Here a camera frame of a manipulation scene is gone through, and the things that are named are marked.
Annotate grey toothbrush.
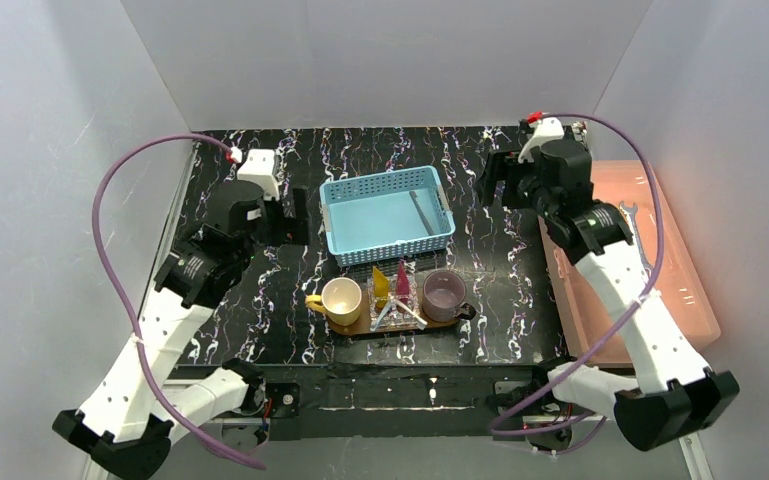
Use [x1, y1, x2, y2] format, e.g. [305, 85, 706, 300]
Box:
[409, 190, 434, 236]

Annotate yellow mug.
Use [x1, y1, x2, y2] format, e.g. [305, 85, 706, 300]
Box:
[305, 277, 363, 326]

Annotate light blue plastic basket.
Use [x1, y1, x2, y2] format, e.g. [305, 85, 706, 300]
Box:
[319, 166, 456, 267]

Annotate yellow toothpaste tube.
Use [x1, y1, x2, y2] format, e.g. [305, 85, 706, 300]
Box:
[372, 266, 390, 310]

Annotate oval wooden tray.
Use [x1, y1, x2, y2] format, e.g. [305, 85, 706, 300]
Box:
[326, 296, 462, 337]

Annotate pink toothpaste tube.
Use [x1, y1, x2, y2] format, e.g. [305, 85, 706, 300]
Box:
[394, 260, 412, 301]

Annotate purple mug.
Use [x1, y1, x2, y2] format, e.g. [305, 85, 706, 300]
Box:
[421, 270, 477, 323]

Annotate clear textured acrylic holder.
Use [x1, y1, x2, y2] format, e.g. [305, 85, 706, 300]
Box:
[367, 266, 424, 333]

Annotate white toothbrush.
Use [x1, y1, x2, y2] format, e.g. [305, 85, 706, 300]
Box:
[390, 297, 428, 330]

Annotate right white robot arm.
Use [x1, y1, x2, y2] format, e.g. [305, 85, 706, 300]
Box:
[475, 139, 740, 452]

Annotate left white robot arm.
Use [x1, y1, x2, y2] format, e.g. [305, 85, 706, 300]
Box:
[52, 180, 310, 479]

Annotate pink translucent storage box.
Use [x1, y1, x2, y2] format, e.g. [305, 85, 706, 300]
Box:
[540, 160, 721, 356]

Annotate silver open-end wrench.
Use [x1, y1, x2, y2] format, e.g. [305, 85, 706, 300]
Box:
[618, 201, 653, 278]

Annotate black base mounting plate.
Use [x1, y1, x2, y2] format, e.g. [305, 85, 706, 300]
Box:
[260, 363, 536, 441]

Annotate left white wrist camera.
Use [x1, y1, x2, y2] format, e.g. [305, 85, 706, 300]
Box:
[225, 147, 281, 201]

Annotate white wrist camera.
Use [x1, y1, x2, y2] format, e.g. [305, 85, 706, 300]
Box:
[225, 147, 281, 201]
[517, 112, 565, 164]

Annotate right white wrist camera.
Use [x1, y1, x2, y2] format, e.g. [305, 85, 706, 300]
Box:
[517, 112, 565, 164]

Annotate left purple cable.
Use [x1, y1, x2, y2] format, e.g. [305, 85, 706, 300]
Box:
[91, 133, 267, 472]

